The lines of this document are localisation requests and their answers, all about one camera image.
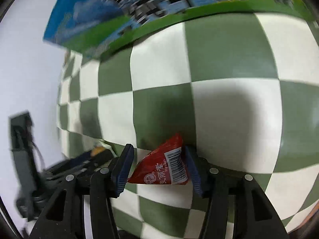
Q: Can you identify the small red triangular packet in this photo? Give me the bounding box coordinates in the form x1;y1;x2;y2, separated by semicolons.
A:
128;134;188;185

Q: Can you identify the clear wrapped yellow pastry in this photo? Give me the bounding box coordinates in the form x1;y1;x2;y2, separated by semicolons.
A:
90;140;116;157

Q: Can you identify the green white checkered blanket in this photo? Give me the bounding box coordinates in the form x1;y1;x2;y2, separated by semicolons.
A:
57;13;318;231

